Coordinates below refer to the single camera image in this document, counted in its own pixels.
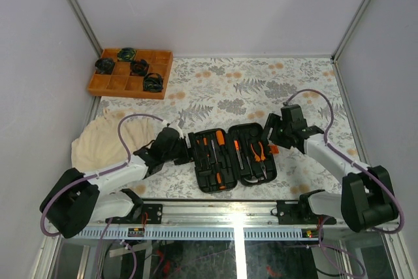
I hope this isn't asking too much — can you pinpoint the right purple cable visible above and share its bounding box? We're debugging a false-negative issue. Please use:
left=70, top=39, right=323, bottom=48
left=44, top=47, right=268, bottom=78
left=284, top=88, right=406, bottom=235

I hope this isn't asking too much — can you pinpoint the purple cable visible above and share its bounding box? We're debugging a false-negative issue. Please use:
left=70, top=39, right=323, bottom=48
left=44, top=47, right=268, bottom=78
left=39, top=114, right=170, bottom=237
left=284, top=88, right=406, bottom=235

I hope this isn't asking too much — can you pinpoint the dark rolled band outside tray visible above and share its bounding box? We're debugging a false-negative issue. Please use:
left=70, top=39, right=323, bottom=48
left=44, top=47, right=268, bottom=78
left=95, top=57, right=116, bottom=74

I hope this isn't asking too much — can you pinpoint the black plastic tool case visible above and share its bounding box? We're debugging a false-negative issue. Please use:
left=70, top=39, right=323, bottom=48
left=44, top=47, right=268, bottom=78
left=188, top=123, right=278, bottom=193

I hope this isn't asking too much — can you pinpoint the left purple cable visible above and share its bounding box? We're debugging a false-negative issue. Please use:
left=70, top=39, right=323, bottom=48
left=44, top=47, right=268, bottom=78
left=39, top=114, right=170, bottom=237

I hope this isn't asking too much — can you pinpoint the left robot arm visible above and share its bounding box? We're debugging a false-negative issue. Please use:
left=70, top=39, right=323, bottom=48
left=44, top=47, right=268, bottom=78
left=40, top=123, right=189, bottom=238

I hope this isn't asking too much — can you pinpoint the floral table cloth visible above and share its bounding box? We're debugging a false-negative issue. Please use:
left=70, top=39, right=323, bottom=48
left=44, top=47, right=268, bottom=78
left=97, top=57, right=359, bottom=200

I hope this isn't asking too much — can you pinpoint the large black orange screwdriver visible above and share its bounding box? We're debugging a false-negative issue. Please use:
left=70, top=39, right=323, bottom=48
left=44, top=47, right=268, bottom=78
left=211, top=140, right=226, bottom=190

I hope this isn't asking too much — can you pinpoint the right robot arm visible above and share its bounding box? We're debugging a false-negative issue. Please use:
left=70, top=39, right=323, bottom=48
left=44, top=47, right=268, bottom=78
left=262, top=105, right=400, bottom=233

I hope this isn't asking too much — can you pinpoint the dark rolled band centre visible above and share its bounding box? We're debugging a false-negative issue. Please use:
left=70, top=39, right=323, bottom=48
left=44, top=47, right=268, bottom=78
left=130, top=59, right=149, bottom=76

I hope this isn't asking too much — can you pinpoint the small black orange screwdriver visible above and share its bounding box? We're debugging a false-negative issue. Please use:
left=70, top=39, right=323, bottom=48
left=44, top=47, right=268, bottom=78
left=203, top=137, right=210, bottom=165

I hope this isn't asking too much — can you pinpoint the steel claw hammer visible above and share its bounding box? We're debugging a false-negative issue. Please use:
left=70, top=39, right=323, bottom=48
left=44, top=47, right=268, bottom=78
left=240, top=136, right=266, bottom=184

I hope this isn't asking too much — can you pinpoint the cream cloth bag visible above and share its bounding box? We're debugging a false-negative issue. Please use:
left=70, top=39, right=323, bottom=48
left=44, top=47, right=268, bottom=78
left=71, top=110, right=155, bottom=172

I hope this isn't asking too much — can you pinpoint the dark rolled fabric band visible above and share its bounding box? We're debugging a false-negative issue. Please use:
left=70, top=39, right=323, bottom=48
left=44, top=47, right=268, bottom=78
left=142, top=73, right=163, bottom=93

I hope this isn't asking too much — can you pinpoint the wooden compartment tray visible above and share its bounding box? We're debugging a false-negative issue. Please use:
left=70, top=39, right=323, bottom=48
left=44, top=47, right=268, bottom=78
left=88, top=48, right=173, bottom=99

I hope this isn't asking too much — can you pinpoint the precision screwdriver orange black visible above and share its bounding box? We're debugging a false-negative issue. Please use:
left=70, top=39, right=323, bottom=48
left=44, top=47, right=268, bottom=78
left=195, top=139, right=202, bottom=167

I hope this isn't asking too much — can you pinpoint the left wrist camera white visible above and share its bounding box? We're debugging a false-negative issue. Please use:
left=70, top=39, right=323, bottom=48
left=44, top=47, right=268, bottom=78
left=167, top=118, right=184, bottom=133

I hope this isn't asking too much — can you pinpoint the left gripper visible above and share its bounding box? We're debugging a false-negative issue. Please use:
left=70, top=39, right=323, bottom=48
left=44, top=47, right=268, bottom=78
left=164, top=133, right=208, bottom=166

